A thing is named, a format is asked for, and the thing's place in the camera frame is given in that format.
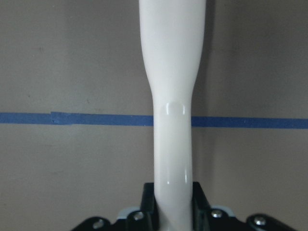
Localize white hand brush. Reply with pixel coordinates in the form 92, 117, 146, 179
139, 0, 206, 231

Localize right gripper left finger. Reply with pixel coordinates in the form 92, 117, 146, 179
72, 182, 159, 231

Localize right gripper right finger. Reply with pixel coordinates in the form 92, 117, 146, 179
192, 181, 294, 231

